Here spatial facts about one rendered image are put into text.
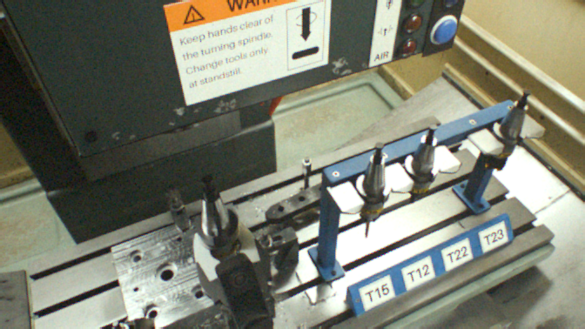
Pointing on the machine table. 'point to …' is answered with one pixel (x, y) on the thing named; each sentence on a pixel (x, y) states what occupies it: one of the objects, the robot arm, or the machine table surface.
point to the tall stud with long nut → (306, 171)
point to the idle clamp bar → (275, 216)
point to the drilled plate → (180, 318)
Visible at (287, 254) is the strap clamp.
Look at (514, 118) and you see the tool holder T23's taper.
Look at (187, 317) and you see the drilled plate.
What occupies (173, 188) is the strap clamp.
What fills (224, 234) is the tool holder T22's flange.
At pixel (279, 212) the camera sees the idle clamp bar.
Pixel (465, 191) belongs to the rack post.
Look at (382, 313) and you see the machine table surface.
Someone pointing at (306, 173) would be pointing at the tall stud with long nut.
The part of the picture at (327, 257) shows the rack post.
